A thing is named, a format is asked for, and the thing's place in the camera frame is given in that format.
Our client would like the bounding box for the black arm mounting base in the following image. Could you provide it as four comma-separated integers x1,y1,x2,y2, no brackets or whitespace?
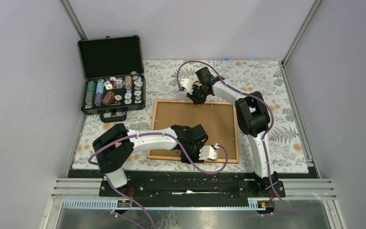
66,170,317,208

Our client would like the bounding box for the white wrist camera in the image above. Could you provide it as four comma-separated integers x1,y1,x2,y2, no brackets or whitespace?
179,78,195,94
198,144,219,161

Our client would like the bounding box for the aluminium rail frame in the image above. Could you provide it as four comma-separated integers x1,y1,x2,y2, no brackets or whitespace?
52,178,338,211

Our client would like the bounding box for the floral table cloth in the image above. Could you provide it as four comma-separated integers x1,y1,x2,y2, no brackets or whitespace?
71,60,308,173

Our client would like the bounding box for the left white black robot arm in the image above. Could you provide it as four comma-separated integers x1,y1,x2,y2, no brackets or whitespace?
88,124,218,196

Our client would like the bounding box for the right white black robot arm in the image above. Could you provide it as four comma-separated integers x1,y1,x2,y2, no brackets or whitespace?
178,67,277,197

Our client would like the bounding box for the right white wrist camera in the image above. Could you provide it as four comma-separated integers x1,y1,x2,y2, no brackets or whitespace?
179,78,195,94

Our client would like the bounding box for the orange wooden photo frame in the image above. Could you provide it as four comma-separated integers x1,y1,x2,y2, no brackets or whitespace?
151,99,240,164

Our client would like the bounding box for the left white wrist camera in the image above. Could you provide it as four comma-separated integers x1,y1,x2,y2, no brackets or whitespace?
198,144,219,161

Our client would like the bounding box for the black poker chip case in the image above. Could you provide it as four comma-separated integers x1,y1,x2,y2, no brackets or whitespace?
77,35,146,123

